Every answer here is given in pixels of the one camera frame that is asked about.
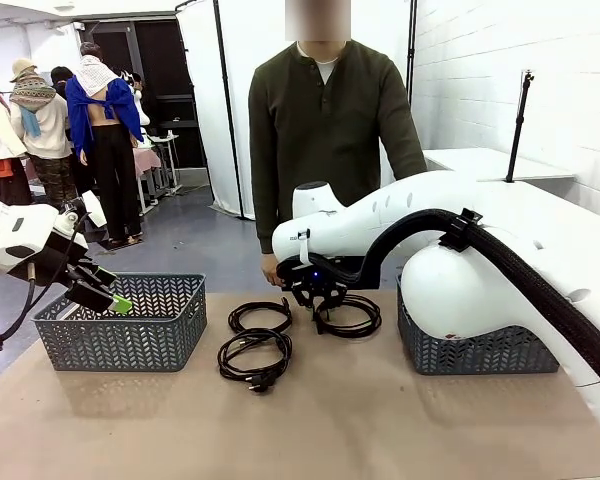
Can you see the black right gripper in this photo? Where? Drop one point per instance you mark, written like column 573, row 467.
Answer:
column 320, row 275

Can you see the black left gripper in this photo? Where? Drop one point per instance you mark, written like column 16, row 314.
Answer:
column 55, row 260

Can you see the person's left forearm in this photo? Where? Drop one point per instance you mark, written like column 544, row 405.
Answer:
column 412, row 162

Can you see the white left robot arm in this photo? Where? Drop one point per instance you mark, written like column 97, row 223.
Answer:
column 10, row 235

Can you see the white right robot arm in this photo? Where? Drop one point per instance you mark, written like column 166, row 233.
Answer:
column 430, row 210

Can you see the person's right forearm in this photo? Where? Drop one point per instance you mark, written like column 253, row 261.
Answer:
column 266, row 210

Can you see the person's right hand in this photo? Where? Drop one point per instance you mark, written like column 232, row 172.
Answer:
column 271, row 270

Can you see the grey plastic lattice basket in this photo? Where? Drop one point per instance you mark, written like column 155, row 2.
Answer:
column 480, row 357
column 130, row 345

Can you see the table with pink cloth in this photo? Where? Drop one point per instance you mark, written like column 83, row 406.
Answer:
column 147, row 160

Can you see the person in green sweater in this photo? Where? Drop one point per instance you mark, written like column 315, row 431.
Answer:
column 325, row 140

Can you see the small white desk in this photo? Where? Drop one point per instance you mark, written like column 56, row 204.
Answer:
column 167, row 140

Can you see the mannequin with hat and scarf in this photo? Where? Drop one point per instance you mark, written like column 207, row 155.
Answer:
column 45, row 125

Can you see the mannequin with blue shirt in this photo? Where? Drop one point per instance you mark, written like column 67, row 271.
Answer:
column 82, row 110

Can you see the black backdrop stand pole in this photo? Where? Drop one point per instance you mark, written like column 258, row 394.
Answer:
column 227, row 110

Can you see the small white table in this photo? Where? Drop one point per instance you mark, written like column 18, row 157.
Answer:
column 480, row 162

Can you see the white backdrop screen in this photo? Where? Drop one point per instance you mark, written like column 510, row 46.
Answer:
column 200, row 100

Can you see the dark-haired person in background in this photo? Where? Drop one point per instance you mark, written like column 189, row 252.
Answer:
column 60, row 75

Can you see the black double door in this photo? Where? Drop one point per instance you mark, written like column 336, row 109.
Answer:
column 165, row 65

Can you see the black tripod stand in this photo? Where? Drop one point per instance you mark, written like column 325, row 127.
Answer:
column 520, row 125

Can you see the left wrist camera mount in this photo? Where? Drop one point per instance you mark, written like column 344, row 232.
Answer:
column 94, row 210

